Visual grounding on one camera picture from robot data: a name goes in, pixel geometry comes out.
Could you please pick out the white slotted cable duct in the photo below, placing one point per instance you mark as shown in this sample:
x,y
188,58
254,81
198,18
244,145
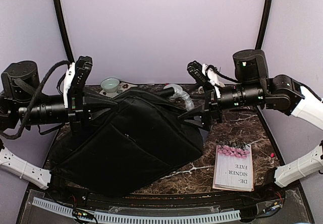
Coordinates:
x,y
136,215

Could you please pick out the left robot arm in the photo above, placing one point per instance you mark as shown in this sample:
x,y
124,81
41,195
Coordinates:
x,y
59,98

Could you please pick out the floral square plate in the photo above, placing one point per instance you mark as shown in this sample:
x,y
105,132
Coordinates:
x,y
124,86

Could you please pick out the pale green bowl on plate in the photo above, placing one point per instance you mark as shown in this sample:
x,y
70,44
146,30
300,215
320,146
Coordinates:
x,y
110,85

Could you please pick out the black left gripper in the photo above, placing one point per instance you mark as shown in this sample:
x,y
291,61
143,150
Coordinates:
x,y
75,106

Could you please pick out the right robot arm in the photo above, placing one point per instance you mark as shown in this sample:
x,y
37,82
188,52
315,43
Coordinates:
x,y
251,87

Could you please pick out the black student backpack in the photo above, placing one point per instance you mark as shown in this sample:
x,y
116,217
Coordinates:
x,y
129,147

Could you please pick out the pale green bowl centre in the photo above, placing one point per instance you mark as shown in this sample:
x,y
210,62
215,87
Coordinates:
x,y
175,86

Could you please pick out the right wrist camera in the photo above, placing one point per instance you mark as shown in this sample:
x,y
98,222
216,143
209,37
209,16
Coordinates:
x,y
198,72

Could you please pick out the black frame post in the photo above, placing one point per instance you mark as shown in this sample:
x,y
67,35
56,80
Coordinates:
x,y
263,24
63,29

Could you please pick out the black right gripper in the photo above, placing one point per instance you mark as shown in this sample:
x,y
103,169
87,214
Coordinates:
x,y
211,102

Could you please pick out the black right frame post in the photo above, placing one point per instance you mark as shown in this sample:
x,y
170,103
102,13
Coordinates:
x,y
263,24

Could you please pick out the black left frame post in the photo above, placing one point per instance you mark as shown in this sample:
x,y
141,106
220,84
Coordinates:
x,y
63,29

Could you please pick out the white book with pink flowers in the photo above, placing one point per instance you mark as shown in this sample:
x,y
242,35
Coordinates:
x,y
233,168

